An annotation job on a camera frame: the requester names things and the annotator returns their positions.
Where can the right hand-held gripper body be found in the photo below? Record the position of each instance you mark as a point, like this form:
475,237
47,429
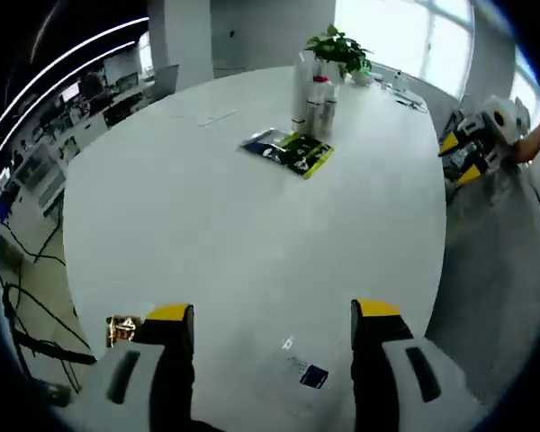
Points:
513,121

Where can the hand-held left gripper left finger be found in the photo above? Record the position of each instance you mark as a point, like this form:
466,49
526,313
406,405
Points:
171,373

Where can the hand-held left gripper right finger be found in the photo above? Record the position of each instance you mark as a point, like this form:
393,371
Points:
373,373

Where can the gold foil packet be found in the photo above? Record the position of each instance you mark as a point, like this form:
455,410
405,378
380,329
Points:
122,330

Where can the clear cap skincare bottle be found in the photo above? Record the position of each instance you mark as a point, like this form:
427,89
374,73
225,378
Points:
329,114
313,117

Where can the green black sachet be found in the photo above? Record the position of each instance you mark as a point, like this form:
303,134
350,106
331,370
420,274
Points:
306,155

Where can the white skincare tube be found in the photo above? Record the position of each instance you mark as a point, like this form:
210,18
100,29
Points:
302,90

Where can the small clear sample sachet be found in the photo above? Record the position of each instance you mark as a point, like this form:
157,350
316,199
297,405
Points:
314,375

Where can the bright window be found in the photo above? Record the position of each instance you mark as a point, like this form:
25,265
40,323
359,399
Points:
409,40

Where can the white plant pot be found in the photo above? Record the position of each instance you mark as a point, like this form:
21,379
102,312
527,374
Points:
360,77

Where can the green potted plant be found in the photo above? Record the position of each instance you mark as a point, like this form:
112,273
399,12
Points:
337,47

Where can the grey office chair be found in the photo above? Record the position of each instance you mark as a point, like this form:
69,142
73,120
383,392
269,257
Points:
166,83

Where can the long ceiling light strip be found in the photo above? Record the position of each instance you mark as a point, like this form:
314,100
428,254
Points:
94,36
85,65

